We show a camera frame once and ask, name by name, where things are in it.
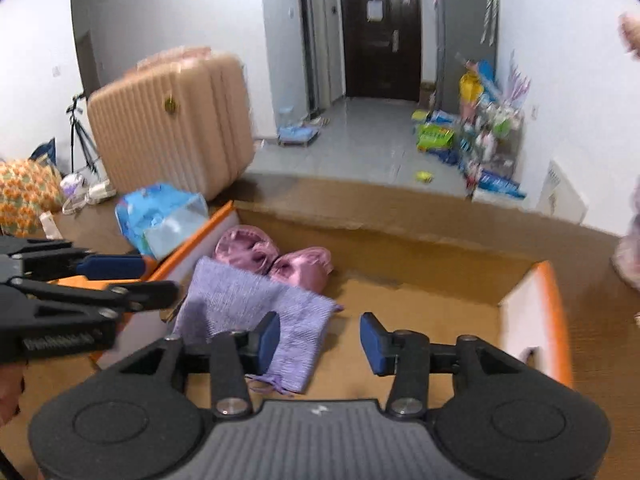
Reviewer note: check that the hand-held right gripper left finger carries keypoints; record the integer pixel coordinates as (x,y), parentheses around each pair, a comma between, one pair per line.
(269,342)

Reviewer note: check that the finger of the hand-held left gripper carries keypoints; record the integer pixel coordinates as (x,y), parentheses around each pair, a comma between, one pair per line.
(140,296)
(112,266)

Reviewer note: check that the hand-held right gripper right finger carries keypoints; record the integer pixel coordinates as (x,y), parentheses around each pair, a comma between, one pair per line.
(373,345)

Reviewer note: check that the orange-edged cardboard box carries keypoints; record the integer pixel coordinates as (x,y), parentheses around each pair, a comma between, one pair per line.
(410,305)

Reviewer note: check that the purple knitted cloth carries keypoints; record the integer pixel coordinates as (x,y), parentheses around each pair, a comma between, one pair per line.
(235,300)

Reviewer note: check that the blue tissue pack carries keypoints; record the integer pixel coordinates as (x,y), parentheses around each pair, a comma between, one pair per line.
(150,212)

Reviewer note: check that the white charger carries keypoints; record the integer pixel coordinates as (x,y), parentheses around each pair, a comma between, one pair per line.
(101,191)

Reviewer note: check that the pink satin pouch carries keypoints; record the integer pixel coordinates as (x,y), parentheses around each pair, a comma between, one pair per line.
(245,250)
(302,267)

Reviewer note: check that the crumpled white plastic bag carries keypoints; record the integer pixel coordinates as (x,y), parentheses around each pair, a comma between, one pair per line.
(74,190)

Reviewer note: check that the orange floral cushion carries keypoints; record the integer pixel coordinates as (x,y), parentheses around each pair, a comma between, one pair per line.
(25,195)

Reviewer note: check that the black tripod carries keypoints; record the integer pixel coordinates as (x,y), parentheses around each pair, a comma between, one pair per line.
(80,130)

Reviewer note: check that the pink ribbed suitcase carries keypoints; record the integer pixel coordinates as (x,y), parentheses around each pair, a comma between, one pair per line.
(165,130)

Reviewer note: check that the small yellow-green packet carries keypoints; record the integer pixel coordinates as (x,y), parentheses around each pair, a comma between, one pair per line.
(424,176)

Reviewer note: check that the blue packets on floor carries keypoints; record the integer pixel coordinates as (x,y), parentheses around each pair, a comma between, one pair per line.
(500,187)

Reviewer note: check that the blue low stool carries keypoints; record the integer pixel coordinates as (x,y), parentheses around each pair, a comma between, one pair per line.
(298,133)

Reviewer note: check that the green packet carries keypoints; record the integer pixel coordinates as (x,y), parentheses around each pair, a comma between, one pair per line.
(436,136)

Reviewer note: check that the cluttered storage rack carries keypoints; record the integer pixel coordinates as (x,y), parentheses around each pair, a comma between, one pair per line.
(492,140)

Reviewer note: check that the white board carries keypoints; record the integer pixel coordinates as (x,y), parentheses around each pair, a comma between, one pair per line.
(562,192)

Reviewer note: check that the ribbed pale purple vase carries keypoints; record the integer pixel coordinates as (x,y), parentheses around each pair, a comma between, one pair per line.
(630,260)

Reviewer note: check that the yellow bag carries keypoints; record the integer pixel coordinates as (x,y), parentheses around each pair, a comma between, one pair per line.
(471,91)

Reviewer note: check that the dark brown door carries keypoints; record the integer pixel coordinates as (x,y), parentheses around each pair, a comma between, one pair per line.
(380,35)

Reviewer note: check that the dried pink flowers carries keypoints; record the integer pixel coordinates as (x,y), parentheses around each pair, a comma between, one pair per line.
(631,35)

